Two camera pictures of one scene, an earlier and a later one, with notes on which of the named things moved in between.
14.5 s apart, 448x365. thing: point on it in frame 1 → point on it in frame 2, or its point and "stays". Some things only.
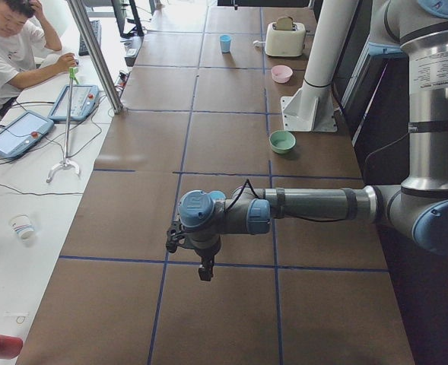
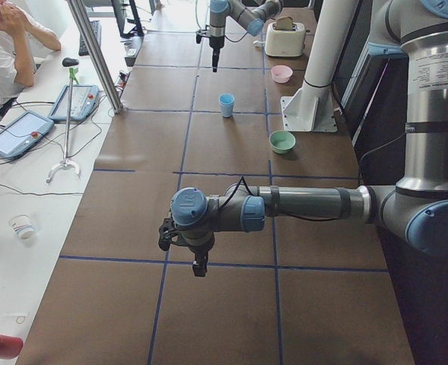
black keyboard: x=96 y=26 stays
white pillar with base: x=312 y=108 stays
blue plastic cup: x=225 y=42 → x=227 y=101
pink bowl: x=281 y=73 stays
